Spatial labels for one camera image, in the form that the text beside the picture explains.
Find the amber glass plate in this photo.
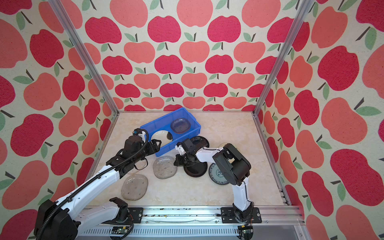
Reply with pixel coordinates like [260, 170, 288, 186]
[171, 118, 191, 134]

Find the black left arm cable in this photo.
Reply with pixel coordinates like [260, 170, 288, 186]
[35, 128, 150, 240]

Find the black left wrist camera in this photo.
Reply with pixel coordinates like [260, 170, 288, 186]
[122, 136, 144, 159]

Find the black round plate rear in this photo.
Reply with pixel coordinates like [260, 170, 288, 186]
[191, 136, 210, 148]

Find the aluminium right corner post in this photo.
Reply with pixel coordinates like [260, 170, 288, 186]
[252, 0, 315, 119]

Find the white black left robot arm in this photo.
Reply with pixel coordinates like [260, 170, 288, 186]
[34, 136, 162, 240]

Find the black round plate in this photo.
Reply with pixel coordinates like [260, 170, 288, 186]
[184, 163, 208, 178]
[191, 136, 210, 148]

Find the blue plastic bin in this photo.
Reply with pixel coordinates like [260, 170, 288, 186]
[141, 108, 201, 157]

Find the white floral round plate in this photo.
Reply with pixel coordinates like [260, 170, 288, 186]
[151, 130, 173, 145]

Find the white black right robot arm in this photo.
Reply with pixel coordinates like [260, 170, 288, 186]
[174, 138, 255, 224]

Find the black round plate front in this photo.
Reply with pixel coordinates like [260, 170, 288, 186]
[184, 163, 208, 178]

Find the clear glass plate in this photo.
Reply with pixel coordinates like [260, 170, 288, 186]
[121, 174, 149, 201]
[153, 156, 178, 180]
[127, 168, 142, 175]

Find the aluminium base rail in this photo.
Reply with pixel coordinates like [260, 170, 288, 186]
[49, 205, 311, 240]

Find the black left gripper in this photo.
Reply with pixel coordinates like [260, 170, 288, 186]
[133, 139, 162, 164]

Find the aluminium corner post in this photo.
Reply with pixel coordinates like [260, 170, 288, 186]
[252, 0, 315, 119]
[49, 0, 120, 116]

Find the aluminium left corner post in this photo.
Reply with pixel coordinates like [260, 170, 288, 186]
[49, 0, 120, 116]

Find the blue patterned round plate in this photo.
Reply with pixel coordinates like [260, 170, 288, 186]
[209, 163, 229, 186]

